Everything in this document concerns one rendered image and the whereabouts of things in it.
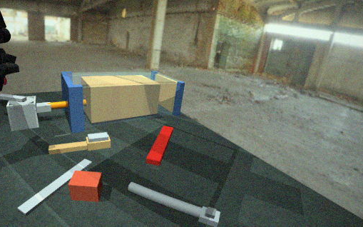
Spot grey rod with square end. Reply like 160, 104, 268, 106
128, 182, 220, 227

